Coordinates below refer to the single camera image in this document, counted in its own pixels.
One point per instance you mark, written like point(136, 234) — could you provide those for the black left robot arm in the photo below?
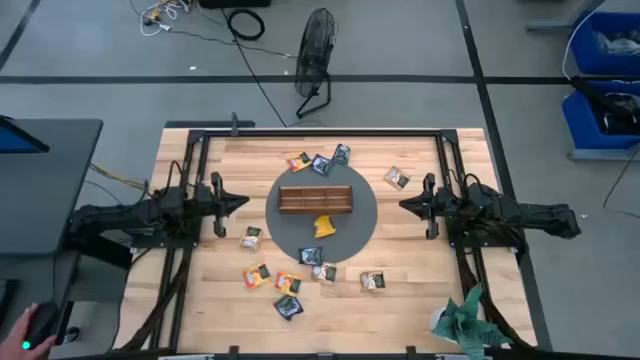
point(125, 215)

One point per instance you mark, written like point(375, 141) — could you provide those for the monitor with blue screen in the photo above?
point(15, 142)

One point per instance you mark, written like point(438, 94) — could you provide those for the black bar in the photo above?
point(595, 97)

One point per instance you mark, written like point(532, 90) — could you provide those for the person's hand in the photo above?
point(12, 345)

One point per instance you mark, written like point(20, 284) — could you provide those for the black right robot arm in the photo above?
point(525, 215)

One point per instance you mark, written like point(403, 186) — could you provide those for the grey round mat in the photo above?
point(360, 225)

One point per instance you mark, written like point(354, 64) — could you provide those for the black computer mouse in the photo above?
point(42, 320)

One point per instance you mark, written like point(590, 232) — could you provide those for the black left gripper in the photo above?
point(215, 202)

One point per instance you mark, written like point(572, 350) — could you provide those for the wooden tea organizer box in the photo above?
point(315, 210)

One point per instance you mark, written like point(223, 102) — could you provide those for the grey metal stand base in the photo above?
point(550, 24)

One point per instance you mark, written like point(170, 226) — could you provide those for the dark screen device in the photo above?
point(6, 300)

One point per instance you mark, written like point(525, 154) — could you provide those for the black table clamp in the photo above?
point(411, 351)
point(233, 351)

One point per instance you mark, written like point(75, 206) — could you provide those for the dark grey side desk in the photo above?
point(30, 280)

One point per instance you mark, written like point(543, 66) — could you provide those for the dark blue tea packet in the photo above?
point(342, 155)
point(311, 256)
point(288, 307)
point(321, 165)

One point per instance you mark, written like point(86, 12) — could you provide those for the green artificial plant white pot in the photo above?
point(465, 325)

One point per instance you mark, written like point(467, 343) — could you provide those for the black desk foot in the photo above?
point(100, 247)

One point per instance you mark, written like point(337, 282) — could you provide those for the orange tea packet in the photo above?
point(256, 276)
point(288, 284)
point(299, 162)

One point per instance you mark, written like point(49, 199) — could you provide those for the beige tea packet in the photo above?
point(372, 280)
point(325, 273)
point(251, 238)
point(396, 178)

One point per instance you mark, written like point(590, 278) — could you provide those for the blue storage bin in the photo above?
point(580, 125)
point(590, 55)

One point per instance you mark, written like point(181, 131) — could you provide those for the black floor fan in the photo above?
point(314, 50)

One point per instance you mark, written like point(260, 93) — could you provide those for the wooden top table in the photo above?
point(330, 133)

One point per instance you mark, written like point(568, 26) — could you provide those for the grey platform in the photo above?
point(600, 155)

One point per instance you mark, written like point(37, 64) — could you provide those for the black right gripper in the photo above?
point(437, 204)

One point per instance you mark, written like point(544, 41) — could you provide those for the black box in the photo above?
point(235, 3)

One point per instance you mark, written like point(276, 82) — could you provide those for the yellow tea packet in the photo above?
point(324, 227)

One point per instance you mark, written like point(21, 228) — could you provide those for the black caster wheel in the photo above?
point(72, 334)

